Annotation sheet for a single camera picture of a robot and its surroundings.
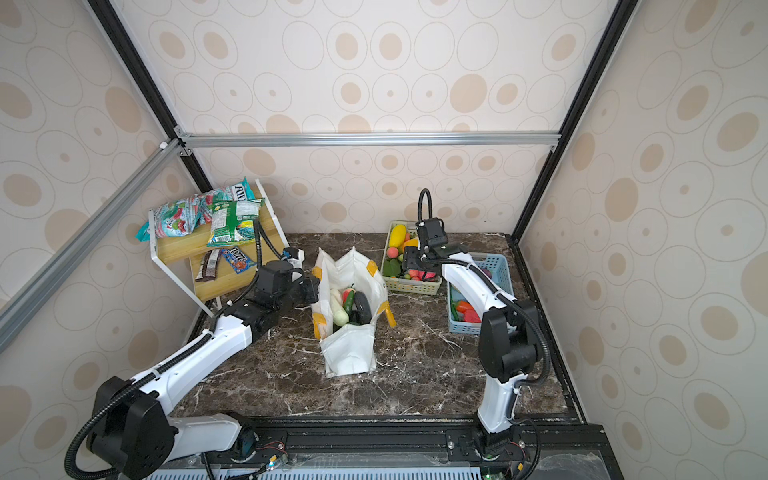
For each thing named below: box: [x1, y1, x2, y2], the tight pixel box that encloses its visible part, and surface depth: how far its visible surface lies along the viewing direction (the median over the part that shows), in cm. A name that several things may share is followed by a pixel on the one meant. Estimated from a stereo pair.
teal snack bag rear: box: [212, 177, 257, 201], surface depth 83 cm
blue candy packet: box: [221, 247, 257, 274], surface depth 91 cm
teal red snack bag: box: [135, 194, 213, 242], surface depth 76 cm
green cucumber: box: [344, 290, 355, 316], surface depth 96 cm
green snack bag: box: [207, 198, 265, 247], surface depth 75 cm
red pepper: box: [456, 300, 482, 323], surface depth 95 cm
